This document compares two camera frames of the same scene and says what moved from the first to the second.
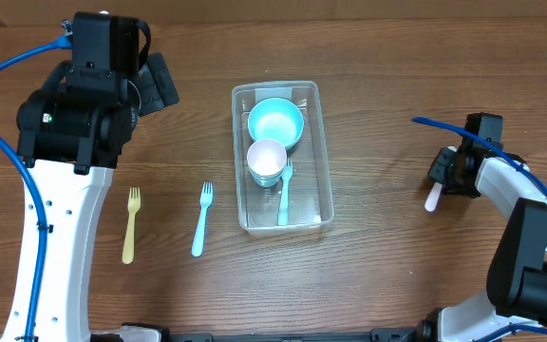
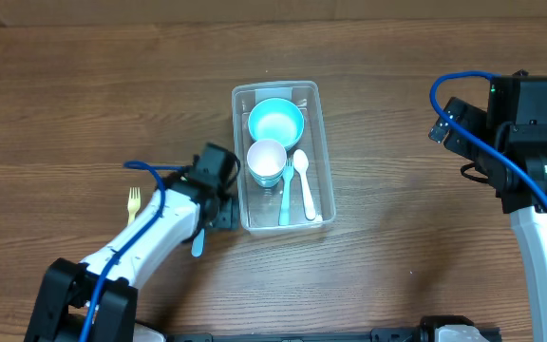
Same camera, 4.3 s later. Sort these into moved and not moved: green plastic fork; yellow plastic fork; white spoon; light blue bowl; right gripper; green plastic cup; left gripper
Moved: left gripper; white spoon; right gripper
Not moved: green plastic fork; light blue bowl; yellow plastic fork; green plastic cup
